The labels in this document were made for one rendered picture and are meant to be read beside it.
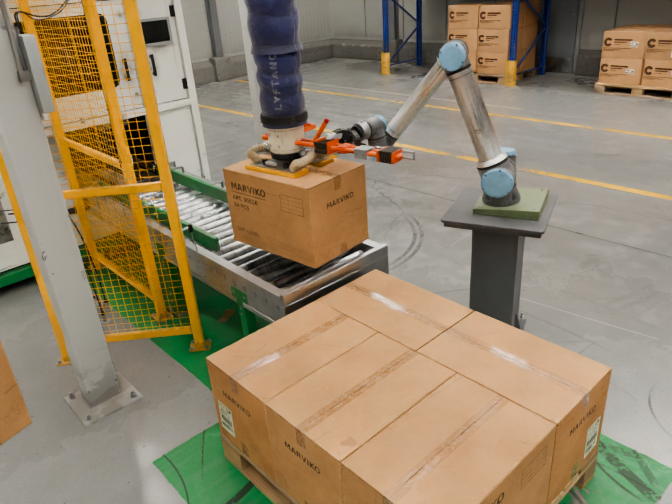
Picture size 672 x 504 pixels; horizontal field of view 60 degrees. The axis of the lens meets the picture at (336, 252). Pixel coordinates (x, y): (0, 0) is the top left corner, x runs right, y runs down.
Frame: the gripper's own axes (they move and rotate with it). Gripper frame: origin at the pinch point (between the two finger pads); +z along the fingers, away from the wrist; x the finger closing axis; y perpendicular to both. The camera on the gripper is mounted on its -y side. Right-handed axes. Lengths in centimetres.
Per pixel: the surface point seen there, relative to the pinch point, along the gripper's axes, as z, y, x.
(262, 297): 46, 8, -62
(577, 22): -817, 299, -110
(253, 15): 11, 28, 58
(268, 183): 24.9, 17.7, -13.5
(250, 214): 28, 34, -33
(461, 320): 2, -75, -63
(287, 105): 7.4, 17.5, 18.7
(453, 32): -685, 454, -108
